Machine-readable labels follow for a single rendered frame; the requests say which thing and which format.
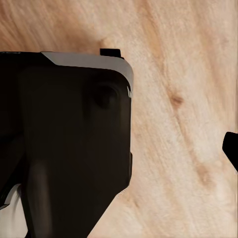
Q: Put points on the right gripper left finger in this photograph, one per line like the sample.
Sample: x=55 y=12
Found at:
x=12 y=148

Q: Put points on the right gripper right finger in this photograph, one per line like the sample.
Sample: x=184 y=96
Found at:
x=230 y=148

